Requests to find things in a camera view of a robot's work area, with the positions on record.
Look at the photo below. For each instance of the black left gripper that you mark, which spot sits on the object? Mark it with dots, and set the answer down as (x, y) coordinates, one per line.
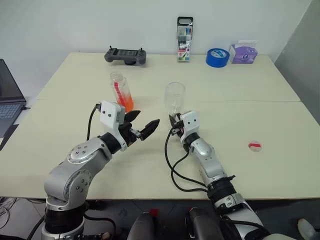
(127, 133)

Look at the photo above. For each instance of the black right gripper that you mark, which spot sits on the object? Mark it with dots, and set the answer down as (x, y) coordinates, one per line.
(178, 126)

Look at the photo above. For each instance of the clear bottle with orange drink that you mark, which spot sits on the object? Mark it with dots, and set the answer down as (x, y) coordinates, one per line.
(122, 92)

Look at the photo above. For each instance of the bottle cap with red tape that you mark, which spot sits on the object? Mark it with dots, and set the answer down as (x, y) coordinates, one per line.
(255, 146)

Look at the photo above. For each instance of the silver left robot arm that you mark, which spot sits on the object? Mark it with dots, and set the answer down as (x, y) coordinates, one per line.
(80, 160)

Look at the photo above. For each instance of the grey handheld game controller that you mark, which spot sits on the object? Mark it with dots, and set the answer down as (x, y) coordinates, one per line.
(125, 55)

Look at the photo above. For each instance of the blue tape roll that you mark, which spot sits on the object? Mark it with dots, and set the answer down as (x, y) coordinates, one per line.
(217, 58)

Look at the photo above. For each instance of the marker pen set case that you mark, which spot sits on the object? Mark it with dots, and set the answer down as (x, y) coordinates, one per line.
(184, 40)

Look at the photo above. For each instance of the small red block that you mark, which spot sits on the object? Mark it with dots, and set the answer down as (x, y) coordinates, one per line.
(153, 212)

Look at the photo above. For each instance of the purple tissue box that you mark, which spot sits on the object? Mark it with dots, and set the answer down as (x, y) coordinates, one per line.
(243, 53)

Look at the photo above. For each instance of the grey laptop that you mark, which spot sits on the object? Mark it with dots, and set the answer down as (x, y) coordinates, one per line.
(8, 100)

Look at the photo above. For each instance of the white shoe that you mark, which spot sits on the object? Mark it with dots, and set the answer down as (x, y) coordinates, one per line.
(307, 228)

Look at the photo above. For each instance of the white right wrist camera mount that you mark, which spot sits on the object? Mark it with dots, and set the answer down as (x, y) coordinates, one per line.
(191, 123)

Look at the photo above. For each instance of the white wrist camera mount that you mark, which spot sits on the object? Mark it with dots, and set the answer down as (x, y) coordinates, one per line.
(111, 115)
(191, 123)

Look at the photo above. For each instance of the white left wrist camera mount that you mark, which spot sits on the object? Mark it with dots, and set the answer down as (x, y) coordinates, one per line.
(111, 115)

